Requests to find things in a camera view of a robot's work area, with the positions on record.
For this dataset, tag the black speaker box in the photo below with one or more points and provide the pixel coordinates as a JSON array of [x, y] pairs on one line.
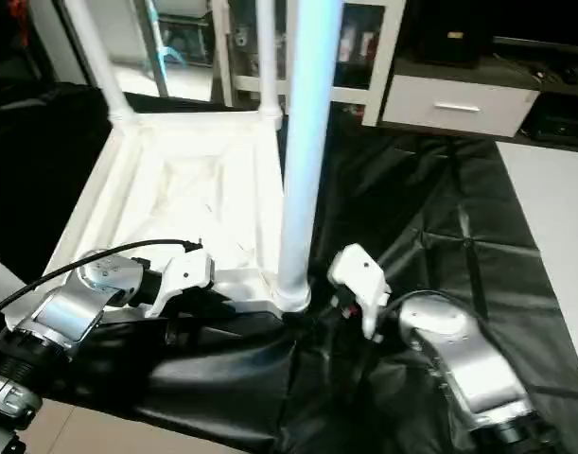
[[449, 33]]

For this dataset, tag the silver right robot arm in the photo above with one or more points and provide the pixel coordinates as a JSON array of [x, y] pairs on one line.
[[449, 340]]

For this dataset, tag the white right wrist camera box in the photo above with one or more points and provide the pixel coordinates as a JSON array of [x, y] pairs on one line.
[[359, 270]]

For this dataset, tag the dark TV stand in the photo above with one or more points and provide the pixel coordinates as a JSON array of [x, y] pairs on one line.
[[558, 104]]

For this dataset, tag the white glass door cabinet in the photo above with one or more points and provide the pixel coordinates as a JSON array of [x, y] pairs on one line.
[[383, 66]]

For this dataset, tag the blue plastic stool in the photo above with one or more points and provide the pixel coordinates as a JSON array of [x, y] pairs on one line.
[[167, 59]]

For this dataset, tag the white plastic table top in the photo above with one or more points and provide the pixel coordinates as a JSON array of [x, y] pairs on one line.
[[203, 170]]

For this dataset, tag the black table mat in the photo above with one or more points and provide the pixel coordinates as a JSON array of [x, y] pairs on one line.
[[430, 208]]

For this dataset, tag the white flat board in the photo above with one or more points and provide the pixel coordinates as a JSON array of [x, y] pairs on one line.
[[553, 218]]

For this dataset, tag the white drawer unit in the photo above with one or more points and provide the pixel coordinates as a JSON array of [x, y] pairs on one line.
[[449, 106]]

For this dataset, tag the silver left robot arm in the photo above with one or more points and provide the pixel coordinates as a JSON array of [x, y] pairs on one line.
[[80, 298]]

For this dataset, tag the white plastic table leg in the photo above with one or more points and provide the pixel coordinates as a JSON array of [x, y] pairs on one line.
[[99, 66], [307, 123], [268, 57], [0, 276]]

